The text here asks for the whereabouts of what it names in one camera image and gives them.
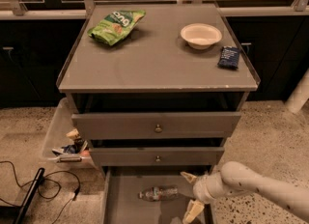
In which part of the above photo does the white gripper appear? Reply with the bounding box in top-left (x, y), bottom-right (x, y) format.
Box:
top-left (181, 171), bottom-right (214, 224)

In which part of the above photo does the clear plastic water bottle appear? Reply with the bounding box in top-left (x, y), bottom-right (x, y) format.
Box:
top-left (138, 185), bottom-right (179, 202)

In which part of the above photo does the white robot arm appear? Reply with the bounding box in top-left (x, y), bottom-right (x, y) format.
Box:
top-left (181, 161), bottom-right (309, 224)

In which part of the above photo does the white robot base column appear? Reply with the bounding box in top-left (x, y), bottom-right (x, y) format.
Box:
top-left (285, 69), bottom-right (309, 113)

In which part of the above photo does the brass middle drawer knob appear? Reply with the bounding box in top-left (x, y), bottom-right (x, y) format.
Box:
top-left (155, 155), bottom-right (161, 162)

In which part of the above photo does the brass drawer knob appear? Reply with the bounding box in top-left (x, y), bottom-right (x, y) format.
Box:
top-left (154, 124), bottom-right (163, 133)
top-left (155, 155), bottom-right (161, 162)

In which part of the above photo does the grey bottom drawer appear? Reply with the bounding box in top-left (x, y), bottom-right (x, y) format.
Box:
top-left (101, 166), bottom-right (210, 224)

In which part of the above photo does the grey drawer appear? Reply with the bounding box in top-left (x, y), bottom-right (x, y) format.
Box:
top-left (90, 147), bottom-right (224, 166)
top-left (101, 166), bottom-right (210, 224)
top-left (71, 112), bottom-right (240, 140)

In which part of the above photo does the brass top drawer knob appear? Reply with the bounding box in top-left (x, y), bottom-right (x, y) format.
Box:
top-left (154, 124), bottom-right (163, 133)

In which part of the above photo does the grey middle drawer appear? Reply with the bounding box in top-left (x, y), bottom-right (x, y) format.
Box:
top-left (90, 147), bottom-right (224, 166)

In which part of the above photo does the grey top drawer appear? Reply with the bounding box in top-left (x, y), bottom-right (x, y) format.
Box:
top-left (71, 112), bottom-right (240, 140)

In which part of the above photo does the grey drawer cabinet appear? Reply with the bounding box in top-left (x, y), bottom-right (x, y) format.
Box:
top-left (56, 3), bottom-right (261, 224)

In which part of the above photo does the clear plastic storage bin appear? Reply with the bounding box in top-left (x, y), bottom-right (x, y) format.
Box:
top-left (41, 98), bottom-right (95, 170)

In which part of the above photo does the dark blue snack packet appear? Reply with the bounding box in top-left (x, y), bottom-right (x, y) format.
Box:
top-left (217, 46), bottom-right (240, 70)

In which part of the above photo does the black flat bar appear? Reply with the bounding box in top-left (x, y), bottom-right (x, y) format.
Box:
top-left (13, 168), bottom-right (44, 224)

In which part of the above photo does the white paper bowl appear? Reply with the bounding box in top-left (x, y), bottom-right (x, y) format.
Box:
top-left (181, 23), bottom-right (222, 50)

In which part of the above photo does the green chip bag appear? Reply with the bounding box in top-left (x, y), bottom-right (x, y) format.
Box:
top-left (87, 10), bottom-right (146, 46)

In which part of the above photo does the black cable on floor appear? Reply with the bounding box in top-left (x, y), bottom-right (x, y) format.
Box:
top-left (0, 160), bottom-right (82, 224)

